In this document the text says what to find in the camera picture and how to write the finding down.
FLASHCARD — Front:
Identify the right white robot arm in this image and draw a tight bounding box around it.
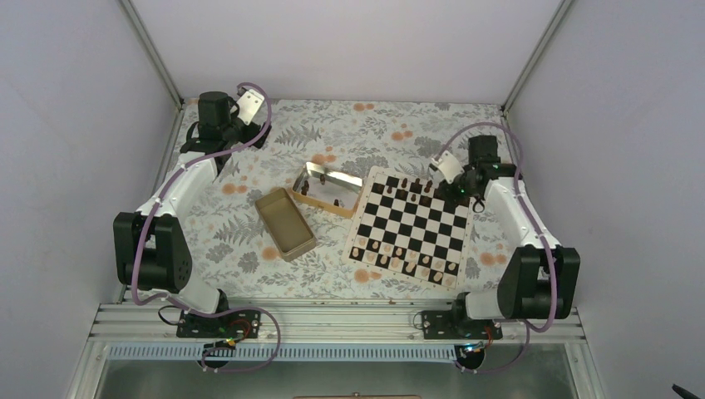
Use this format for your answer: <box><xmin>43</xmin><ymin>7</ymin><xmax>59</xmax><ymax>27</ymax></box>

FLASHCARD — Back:
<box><xmin>431</xmin><ymin>135</ymin><xmax>580</xmax><ymax>338</ymax></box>

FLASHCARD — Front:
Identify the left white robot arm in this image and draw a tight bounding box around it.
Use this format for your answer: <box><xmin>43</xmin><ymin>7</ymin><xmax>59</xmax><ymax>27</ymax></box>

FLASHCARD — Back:
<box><xmin>113</xmin><ymin>83</ymin><xmax>272</xmax><ymax>337</ymax></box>

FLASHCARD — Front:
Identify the gold tin with dark pieces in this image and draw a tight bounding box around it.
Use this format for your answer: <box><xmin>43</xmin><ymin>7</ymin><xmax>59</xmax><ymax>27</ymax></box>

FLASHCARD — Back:
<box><xmin>288</xmin><ymin>162</ymin><xmax>363</xmax><ymax>219</ymax></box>

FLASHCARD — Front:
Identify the wooden chessboard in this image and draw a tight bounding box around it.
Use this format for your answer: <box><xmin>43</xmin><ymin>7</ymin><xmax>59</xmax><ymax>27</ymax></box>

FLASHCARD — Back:
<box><xmin>342</xmin><ymin>166</ymin><xmax>474</xmax><ymax>292</ymax></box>

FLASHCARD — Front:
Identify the empty gold tin lid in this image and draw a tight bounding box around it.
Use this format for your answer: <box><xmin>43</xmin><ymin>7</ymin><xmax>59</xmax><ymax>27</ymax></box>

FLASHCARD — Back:
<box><xmin>254</xmin><ymin>188</ymin><xmax>317</xmax><ymax>262</ymax></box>

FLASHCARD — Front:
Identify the floral patterned table mat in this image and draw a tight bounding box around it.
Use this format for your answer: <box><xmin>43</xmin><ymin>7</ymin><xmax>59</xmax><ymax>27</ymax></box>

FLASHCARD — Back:
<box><xmin>180</xmin><ymin>100</ymin><xmax>513</xmax><ymax>300</ymax></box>

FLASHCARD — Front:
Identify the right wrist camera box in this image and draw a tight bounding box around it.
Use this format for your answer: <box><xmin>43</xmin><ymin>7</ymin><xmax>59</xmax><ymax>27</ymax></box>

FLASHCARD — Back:
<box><xmin>430</xmin><ymin>150</ymin><xmax>465</xmax><ymax>184</ymax></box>

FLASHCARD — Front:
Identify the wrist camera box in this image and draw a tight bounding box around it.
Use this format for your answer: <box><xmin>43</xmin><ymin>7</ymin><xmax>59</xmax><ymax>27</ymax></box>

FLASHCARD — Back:
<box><xmin>235</xmin><ymin>89</ymin><xmax>265</xmax><ymax>126</ymax></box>
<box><xmin>430</xmin><ymin>150</ymin><xmax>465</xmax><ymax>184</ymax></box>

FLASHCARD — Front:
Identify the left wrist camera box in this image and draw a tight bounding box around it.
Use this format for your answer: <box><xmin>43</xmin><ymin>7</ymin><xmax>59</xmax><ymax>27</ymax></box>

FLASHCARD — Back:
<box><xmin>235</xmin><ymin>89</ymin><xmax>265</xmax><ymax>126</ymax></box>

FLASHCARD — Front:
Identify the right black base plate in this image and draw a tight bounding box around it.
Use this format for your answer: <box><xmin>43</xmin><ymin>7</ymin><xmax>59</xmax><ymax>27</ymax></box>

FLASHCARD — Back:
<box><xmin>420</xmin><ymin>310</ymin><xmax>503</xmax><ymax>340</ymax></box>

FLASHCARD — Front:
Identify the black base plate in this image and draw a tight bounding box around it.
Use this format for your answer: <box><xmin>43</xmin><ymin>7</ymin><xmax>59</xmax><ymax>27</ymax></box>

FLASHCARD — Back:
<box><xmin>175</xmin><ymin>309</ymin><xmax>262</xmax><ymax>339</ymax></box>
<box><xmin>420</xmin><ymin>310</ymin><xmax>503</xmax><ymax>340</ymax></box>

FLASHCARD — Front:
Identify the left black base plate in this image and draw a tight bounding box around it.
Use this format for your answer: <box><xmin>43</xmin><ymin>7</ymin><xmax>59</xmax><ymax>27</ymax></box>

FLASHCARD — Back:
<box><xmin>175</xmin><ymin>309</ymin><xmax>262</xmax><ymax>339</ymax></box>

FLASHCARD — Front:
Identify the aluminium rail frame front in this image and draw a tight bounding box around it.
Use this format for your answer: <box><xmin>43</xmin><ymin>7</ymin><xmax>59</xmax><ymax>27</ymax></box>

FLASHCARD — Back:
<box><xmin>87</xmin><ymin>299</ymin><xmax>586</xmax><ymax>345</ymax></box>

